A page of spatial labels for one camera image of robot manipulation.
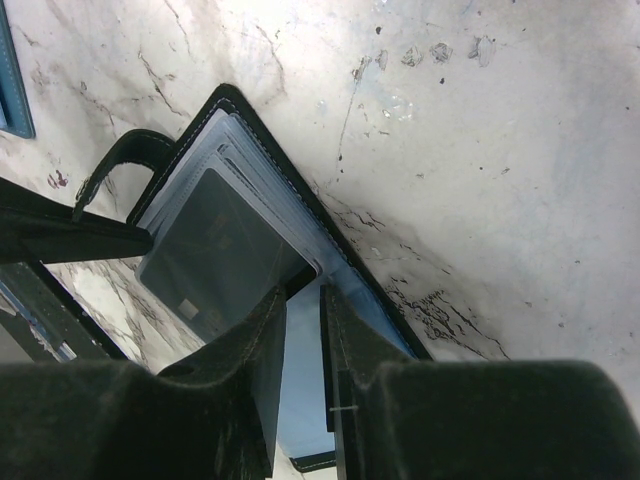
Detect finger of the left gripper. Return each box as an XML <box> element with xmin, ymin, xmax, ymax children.
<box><xmin>1</xmin><ymin>263</ymin><xmax>127</xmax><ymax>362</ymax></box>
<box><xmin>1</xmin><ymin>179</ymin><xmax>153</xmax><ymax>264</ymax></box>

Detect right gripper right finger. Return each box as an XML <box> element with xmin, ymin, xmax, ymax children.
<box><xmin>320</xmin><ymin>286</ymin><xmax>639</xmax><ymax>479</ymax></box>

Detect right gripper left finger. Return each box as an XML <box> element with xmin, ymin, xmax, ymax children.
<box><xmin>1</xmin><ymin>287</ymin><xmax>286</xmax><ymax>479</ymax></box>

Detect black leather card holder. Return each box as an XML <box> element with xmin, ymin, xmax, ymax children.
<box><xmin>73</xmin><ymin>84</ymin><xmax>428</xmax><ymax>478</ymax></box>

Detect blue plastic card sleeve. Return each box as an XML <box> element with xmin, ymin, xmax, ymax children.
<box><xmin>0</xmin><ymin>2</ymin><xmax>36</xmax><ymax>139</ymax></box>

